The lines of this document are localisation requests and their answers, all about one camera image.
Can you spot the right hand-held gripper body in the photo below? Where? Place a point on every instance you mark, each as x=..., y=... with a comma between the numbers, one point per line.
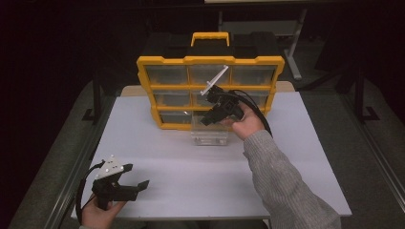
x=227, y=105

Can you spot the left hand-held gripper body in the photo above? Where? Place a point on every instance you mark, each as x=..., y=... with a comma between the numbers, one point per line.
x=108, y=191

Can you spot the clear plastic drawer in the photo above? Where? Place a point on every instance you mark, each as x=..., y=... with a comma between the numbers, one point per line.
x=208, y=140

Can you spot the person's right hand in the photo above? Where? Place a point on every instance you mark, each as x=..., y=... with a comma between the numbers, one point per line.
x=248, y=124

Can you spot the person's left hand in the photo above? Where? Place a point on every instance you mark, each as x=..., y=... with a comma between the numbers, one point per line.
x=97, y=218

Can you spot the yellow and black drawer organizer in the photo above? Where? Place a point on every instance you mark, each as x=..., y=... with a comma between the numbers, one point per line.
x=172, y=60

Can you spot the black metal stand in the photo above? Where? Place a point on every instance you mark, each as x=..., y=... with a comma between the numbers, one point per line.
x=96, y=95
x=359, y=95

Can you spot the aluminium floor rail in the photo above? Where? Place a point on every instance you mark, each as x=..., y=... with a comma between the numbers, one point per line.
x=68, y=191
x=379, y=159

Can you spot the white metal table frame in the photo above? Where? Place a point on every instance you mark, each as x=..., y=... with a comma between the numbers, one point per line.
x=294, y=47

